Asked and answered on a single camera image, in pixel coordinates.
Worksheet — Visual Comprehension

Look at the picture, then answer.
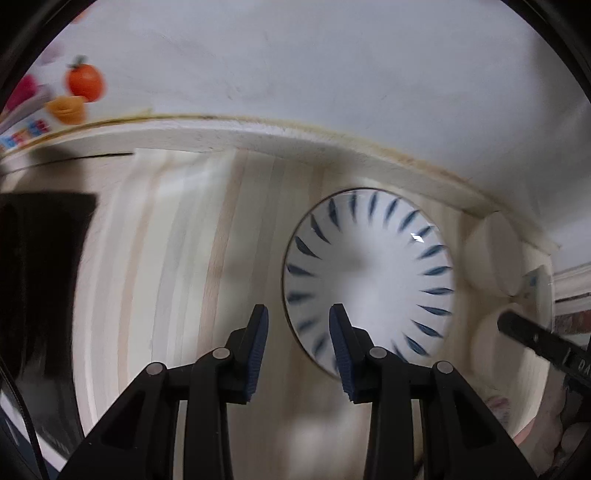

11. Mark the black cable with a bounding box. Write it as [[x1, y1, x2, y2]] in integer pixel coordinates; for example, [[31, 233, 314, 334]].
[[0, 355, 51, 480]]

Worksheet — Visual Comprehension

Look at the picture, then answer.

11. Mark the yellow-orange toy food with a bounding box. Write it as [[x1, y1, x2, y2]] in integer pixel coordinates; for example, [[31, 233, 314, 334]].
[[46, 95, 86, 125]]

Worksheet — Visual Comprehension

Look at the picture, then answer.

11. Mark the white plate blue petal pattern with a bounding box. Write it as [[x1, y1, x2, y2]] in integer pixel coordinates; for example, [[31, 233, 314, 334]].
[[283, 187, 457, 380]]

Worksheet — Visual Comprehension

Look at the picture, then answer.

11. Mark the striped tablecloth with cat print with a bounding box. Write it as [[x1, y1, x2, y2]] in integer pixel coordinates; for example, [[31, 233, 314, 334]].
[[0, 148, 555, 480]]

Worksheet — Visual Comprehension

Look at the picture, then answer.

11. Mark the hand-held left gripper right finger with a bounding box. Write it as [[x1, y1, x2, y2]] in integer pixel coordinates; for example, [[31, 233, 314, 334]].
[[329, 303, 539, 480]]

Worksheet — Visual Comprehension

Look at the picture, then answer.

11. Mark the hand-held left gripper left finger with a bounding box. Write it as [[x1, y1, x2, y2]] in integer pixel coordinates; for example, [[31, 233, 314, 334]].
[[58, 304, 269, 480]]

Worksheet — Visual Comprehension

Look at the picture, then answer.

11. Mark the person's right hand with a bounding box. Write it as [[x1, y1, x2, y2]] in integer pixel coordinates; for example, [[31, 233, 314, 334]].
[[531, 388, 591, 476]]

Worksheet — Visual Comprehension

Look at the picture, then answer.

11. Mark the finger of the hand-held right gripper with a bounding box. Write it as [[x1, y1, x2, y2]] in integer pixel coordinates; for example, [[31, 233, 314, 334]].
[[498, 308, 591, 398]]

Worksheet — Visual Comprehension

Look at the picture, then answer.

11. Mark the black cooktop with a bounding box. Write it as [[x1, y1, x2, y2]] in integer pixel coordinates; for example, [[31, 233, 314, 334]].
[[0, 191, 99, 462]]

